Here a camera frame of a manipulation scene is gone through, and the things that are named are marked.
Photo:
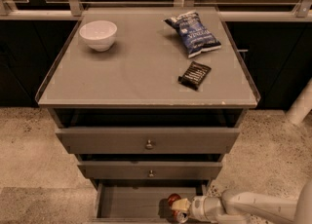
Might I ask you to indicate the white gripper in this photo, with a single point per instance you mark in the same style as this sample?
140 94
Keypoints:
197 206

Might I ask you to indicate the red crushed coke can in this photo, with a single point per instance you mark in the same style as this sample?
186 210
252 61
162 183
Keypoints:
179 207

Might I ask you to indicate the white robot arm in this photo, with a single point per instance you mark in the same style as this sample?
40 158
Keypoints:
237 207

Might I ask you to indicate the grey bottom drawer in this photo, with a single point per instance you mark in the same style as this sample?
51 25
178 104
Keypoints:
143 201

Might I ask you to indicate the grey drawer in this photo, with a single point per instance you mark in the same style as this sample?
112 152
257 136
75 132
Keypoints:
143 201
147 140
150 170

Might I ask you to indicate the grey middle drawer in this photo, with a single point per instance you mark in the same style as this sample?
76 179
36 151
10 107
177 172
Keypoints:
150 170

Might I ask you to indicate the grey drawer cabinet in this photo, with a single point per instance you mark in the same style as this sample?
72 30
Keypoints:
134 83

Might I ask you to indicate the grey top drawer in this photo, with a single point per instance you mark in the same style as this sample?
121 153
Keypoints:
147 140

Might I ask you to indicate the black snack bar wrapper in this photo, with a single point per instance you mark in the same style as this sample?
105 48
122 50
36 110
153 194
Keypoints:
194 75

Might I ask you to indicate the blue chip bag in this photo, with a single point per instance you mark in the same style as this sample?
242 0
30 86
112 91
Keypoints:
195 36

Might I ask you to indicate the white ceramic bowl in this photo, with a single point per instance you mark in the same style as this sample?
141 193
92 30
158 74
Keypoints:
99 35

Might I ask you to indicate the white cylindrical post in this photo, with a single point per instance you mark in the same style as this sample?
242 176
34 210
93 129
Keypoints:
301 106

